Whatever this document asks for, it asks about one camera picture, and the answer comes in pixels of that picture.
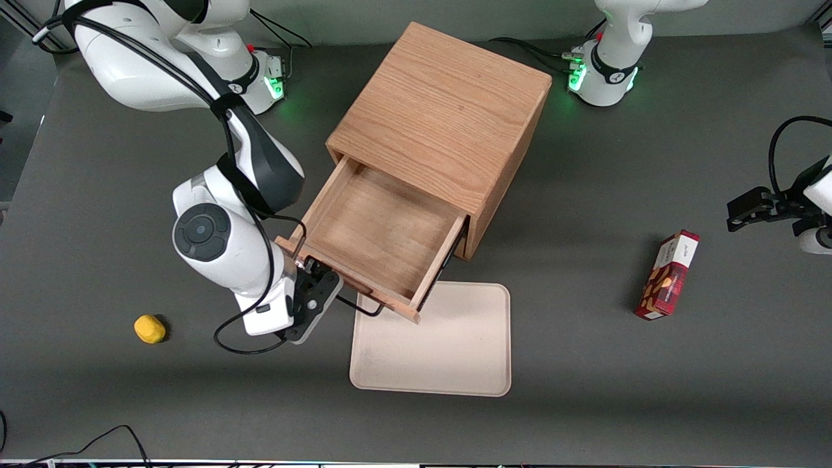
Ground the black wire drawer handle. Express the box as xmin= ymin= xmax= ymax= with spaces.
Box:
xmin=337 ymin=292 xmax=385 ymax=318

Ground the wooden drawer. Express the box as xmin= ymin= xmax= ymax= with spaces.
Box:
xmin=275 ymin=156 xmax=469 ymax=324

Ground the wooden drawer cabinet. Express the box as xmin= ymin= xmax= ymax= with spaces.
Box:
xmin=325 ymin=21 xmax=553 ymax=261

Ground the red tartan cookie box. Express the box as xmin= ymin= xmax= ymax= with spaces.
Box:
xmin=634 ymin=229 xmax=701 ymax=320

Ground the yellow foam block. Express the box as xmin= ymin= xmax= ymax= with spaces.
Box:
xmin=134 ymin=315 xmax=167 ymax=344

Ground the beige plastic tray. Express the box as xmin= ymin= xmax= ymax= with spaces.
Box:
xmin=349 ymin=281 xmax=512 ymax=397

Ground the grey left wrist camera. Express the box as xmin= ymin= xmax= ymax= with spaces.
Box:
xmin=798 ymin=224 xmax=832 ymax=255

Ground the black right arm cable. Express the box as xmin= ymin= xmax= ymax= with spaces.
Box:
xmin=39 ymin=13 xmax=290 ymax=356

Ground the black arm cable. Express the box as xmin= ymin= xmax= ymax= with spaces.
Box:
xmin=768 ymin=116 xmax=832 ymax=196
xmin=39 ymin=13 xmax=290 ymax=356

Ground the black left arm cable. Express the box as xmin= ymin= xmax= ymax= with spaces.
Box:
xmin=768 ymin=116 xmax=832 ymax=196

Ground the black table edge cable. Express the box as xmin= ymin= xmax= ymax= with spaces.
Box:
xmin=0 ymin=424 xmax=151 ymax=468

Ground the black right base cable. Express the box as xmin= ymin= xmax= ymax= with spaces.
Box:
xmin=249 ymin=9 xmax=313 ymax=49

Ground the black base cable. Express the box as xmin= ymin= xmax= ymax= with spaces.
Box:
xmin=249 ymin=9 xmax=313 ymax=49
xmin=489 ymin=36 xmax=576 ymax=73

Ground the black left base cable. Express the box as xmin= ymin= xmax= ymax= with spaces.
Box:
xmin=489 ymin=36 xmax=576 ymax=73

